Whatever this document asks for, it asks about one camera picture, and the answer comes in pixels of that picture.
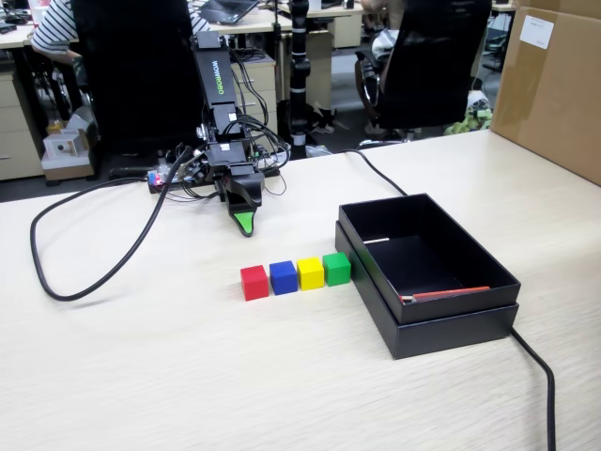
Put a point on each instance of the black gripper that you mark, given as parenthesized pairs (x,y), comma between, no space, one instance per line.
(226,155)

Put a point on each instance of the red wooden cube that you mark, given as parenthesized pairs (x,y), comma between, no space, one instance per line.
(254,284)

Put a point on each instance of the blue wooden cube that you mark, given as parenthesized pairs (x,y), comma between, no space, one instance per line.
(283,278)

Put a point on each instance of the yellow wooden cube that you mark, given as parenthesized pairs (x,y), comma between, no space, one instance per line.
(311,274)

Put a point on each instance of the green wooden cube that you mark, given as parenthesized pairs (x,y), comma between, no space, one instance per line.
(336,269)

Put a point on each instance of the white box with round hole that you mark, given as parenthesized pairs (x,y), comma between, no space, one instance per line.
(51,145)

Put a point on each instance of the red pencil in box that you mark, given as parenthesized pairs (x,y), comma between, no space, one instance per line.
(451,293)

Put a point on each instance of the black cardboard box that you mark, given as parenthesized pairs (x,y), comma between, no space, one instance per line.
(460,310)

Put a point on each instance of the large brown cardboard box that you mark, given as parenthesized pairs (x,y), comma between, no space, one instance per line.
(549,94)

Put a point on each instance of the controller circuit board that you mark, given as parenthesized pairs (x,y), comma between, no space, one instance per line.
(164,179)

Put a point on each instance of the beige drawer cabinet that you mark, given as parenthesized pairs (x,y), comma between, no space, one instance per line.
(263,70)
(19,127)

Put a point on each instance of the black pole with white rings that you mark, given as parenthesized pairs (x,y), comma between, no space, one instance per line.
(299,70)

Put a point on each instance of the black office chair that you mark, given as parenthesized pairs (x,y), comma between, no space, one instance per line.
(436,61)
(141,70)

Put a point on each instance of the thin black desk stand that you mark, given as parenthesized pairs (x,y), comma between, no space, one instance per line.
(277,28)

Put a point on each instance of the small brown carton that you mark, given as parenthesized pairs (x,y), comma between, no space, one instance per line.
(66,170)

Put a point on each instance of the black laptop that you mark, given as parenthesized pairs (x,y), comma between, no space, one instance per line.
(225,9)

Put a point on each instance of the beige office desk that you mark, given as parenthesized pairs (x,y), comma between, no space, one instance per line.
(14,40)
(338,14)

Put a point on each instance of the seated person behind chair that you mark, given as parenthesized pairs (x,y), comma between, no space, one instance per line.
(385,44)

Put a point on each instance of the green toy pile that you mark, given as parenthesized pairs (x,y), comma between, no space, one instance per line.
(462,124)

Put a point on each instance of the person in striped shirt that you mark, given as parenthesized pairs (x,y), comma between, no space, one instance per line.
(51,28)

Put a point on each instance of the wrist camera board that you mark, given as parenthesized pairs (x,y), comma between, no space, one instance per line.
(190,163)

